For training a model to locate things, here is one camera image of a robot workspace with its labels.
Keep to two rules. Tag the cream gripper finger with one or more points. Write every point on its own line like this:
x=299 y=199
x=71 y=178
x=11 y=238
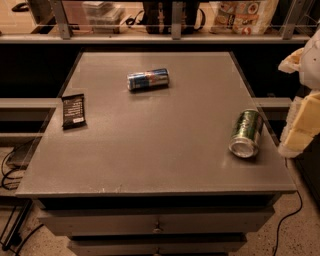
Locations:
x=292 y=63
x=302 y=125

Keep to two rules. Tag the green soda can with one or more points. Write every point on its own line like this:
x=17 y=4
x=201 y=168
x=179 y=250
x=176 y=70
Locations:
x=246 y=133

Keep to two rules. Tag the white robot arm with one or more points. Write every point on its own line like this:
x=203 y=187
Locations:
x=309 y=75

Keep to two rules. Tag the blue silver energy drink can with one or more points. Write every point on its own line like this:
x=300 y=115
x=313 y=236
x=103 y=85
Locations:
x=147 y=79

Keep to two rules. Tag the black rxbar chocolate wrapper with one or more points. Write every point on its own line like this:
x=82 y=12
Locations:
x=73 y=111

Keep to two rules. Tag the colourful snack bag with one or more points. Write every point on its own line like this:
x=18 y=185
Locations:
x=251 y=17

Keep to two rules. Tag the black backpack on shelf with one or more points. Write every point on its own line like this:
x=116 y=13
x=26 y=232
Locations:
x=157 y=17

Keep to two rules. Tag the round metal drawer knob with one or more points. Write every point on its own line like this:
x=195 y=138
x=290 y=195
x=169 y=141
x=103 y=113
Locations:
x=157 y=229

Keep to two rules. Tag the clear plastic container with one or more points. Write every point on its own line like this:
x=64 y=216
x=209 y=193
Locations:
x=103 y=16

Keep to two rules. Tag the grey upper drawer front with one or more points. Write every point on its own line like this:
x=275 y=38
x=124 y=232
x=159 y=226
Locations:
x=133 y=222

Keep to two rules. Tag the grey drawer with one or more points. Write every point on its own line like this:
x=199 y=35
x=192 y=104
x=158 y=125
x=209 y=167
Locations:
x=155 y=245
x=133 y=222

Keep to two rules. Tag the grey lower drawer front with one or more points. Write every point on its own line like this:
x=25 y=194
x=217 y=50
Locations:
x=155 y=245

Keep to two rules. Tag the grey side shelf left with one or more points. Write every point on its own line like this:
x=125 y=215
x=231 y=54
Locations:
x=24 y=119

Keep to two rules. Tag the grey metal shelf rail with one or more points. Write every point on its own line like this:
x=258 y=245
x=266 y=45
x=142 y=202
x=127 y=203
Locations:
x=64 y=21

